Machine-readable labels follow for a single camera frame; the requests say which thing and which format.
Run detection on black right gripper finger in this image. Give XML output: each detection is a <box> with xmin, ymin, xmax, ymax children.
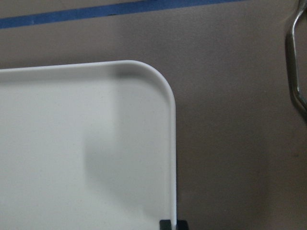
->
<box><xmin>159</xmin><ymin>212</ymin><xmax>189</xmax><ymax>230</ymax></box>

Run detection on metal ice scoop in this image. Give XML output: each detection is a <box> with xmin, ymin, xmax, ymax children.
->
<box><xmin>285</xmin><ymin>0</ymin><xmax>307</xmax><ymax>117</ymax></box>

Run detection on beige rabbit serving tray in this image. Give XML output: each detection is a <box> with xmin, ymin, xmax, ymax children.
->
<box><xmin>0</xmin><ymin>60</ymin><xmax>177</xmax><ymax>230</ymax></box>

